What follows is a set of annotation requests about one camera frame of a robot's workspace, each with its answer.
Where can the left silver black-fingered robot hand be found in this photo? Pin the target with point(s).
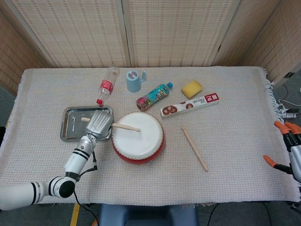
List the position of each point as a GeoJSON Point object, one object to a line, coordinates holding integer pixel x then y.
{"type": "Point", "coordinates": [98, 123]}

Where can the right silver orange-tipped robot hand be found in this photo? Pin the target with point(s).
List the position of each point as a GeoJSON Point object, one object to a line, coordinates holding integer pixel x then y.
{"type": "Point", "coordinates": [296, 153]}

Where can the wooden drumstick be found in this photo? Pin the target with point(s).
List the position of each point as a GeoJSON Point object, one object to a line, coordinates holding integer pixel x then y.
{"type": "Point", "coordinates": [124, 127]}
{"type": "Point", "coordinates": [195, 149]}

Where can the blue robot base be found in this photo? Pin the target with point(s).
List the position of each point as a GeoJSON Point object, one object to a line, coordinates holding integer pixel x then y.
{"type": "Point", "coordinates": [148, 215]}

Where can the red drum with white skin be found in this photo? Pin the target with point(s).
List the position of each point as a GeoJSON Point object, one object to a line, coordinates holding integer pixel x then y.
{"type": "Point", "coordinates": [137, 143]}

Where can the rectangular steel tray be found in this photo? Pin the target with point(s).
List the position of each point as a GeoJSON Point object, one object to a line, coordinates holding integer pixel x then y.
{"type": "Point", "coordinates": [70, 129]}

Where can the clear plastic bottle red cap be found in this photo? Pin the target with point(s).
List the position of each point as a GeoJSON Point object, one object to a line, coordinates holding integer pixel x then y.
{"type": "Point", "coordinates": [106, 86]}

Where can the white power strip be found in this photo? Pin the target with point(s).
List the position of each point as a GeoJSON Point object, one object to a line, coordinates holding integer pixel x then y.
{"type": "Point", "coordinates": [289, 114]}

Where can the light blue plastic cup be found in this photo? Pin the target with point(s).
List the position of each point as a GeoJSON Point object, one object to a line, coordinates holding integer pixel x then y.
{"type": "Point", "coordinates": [133, 83]}

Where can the white woven tablecloth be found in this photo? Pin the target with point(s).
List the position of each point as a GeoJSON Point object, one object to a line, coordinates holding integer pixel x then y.
{"type": "Point", "coordinates": [235, 153]}

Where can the colourful drink bottle blue cap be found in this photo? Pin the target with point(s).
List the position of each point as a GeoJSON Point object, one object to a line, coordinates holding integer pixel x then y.
{"type": "Point", "coordinates": [154, 96]}

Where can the long cling film box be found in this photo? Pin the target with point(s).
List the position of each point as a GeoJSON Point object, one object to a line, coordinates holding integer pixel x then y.
{"type": "Point", "coordinates": [190, 106]}

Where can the bamboo folding screen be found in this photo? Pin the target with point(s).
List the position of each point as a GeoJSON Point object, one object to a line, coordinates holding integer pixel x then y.
{"type": "Point", "coordinates": [75, 33]}

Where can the yellow sponge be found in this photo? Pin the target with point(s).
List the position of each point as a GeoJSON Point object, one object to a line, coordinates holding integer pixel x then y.
{"type": "Point", "coordinates": [191, 89]}

